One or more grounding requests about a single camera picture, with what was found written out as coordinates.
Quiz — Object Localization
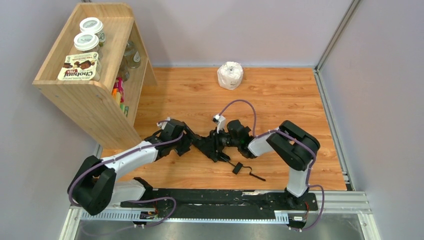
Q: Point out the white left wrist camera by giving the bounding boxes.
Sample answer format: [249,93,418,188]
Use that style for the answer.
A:
[156,117,171,130]

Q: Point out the Chobani yogurt flip pack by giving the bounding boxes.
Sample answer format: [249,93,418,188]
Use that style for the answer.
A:
[57,51,102,82]

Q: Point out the white lidded cup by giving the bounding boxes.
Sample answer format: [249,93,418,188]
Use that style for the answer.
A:
[79,17,106,47]
[73,32,103,60]

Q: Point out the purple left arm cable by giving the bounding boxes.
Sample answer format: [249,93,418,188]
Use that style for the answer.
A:
[67,119,186,209]

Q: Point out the white lidded cup near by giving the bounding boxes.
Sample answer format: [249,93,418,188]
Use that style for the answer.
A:
[73,32,103,60]

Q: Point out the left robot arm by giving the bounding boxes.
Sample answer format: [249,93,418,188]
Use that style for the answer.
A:
[67,118,200,216]

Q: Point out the aluminium frame rail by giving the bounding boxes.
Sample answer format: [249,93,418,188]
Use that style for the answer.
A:
[60,188,380,240]

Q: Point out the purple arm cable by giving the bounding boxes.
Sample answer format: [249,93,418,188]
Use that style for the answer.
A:
[67,119,186,209]
[218,99,326,231]

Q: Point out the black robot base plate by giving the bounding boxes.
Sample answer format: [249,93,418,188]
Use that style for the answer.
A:
[120,188,319,220]

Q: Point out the black folding umbrella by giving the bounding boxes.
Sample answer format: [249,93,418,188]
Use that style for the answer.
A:
[193,128,266,182]

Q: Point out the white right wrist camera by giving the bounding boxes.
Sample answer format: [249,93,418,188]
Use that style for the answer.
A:
[212,114,227,134]

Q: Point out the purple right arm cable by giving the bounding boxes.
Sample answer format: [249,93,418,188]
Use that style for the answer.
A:
[218,99,326,231]

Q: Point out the corner aluminium post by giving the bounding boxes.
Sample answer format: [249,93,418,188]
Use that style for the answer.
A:
[314,0,362,72]

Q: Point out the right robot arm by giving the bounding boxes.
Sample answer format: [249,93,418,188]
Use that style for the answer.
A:
[206,120,321,208]

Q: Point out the white paper towel roll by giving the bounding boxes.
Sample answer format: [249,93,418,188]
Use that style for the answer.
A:
[217,61,244,90]

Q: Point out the white lidded cup far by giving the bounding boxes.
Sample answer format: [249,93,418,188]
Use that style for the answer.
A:
[79,17,106,47]

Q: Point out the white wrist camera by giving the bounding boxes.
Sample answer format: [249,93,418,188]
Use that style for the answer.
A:
[212,114,227,134]
[156,117,171,130]

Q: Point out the wooden shelf unit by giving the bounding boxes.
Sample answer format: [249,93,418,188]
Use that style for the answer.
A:
[33,2,157,150]

